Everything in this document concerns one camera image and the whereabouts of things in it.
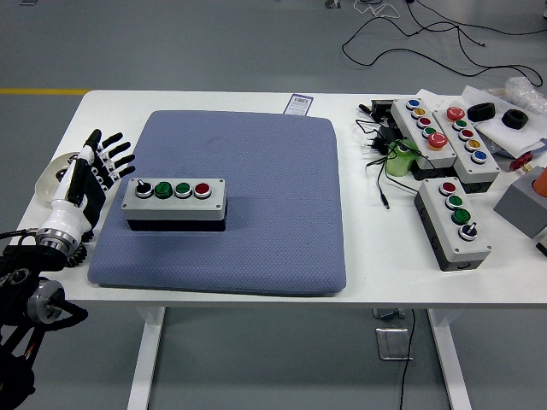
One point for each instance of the purple printed label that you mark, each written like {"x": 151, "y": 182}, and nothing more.
{"x": 299, "y": 104}

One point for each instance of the blue-grey padded mat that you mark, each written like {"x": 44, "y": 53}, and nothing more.
{"x": 265, "y": 171}

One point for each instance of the metal stand foot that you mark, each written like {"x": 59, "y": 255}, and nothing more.
{"x": 332, "y": 3}

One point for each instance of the grey four-control button box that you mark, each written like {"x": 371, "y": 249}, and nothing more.
{"x": 436, "y": 213}
{"x": 171, "y": 209}

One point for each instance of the five-button box, white paper under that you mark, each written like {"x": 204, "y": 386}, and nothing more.
{"x": 406, "y": 117}

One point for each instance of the black electronic device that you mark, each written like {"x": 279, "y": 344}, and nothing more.
{"x": 380, "y": 109}

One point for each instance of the small black metal gear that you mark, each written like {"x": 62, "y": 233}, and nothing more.
{"x": 89, "y": 236}

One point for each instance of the white shallow bowl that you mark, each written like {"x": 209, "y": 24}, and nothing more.
{"x": 45, "y": 181}

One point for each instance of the metal floor plate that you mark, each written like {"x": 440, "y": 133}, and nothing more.
{"x": 391, "y": 343}

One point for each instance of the black power adapter plug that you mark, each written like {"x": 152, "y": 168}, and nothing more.
{"x": 389, "y": 134}

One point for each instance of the orange cylinder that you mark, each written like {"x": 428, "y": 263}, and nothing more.
{"x": 541, "y": 181}

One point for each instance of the white paper sheet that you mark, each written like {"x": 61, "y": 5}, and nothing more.
{"x": 436, "y": 100}

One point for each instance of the five-button box, red mushroom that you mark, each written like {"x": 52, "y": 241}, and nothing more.
{"x": 483, "y": 171}

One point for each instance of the grey block box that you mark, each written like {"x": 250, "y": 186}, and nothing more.
{"x": 519, "y": 209}

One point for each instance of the red knob tool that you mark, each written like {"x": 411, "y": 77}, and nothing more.
{"x": 519, "y": 162}

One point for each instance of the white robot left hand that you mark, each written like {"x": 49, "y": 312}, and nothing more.
{"x": 64, "y": 213}

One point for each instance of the clear bubble wrap bag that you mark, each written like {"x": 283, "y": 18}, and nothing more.
{"x": 527, "y": 91}

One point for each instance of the green plastic bottle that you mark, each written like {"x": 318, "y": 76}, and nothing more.
{"x": 399, "y": 164}

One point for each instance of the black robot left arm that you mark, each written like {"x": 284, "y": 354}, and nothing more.
{"x": 17, "y": 273}

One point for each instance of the white table leg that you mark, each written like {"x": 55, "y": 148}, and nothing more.
{"x": 451, "y": 363}
{"x": 143, "y": 363}

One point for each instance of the white foam sheet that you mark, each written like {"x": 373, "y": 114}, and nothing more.
{"x": 508, "y": 136}

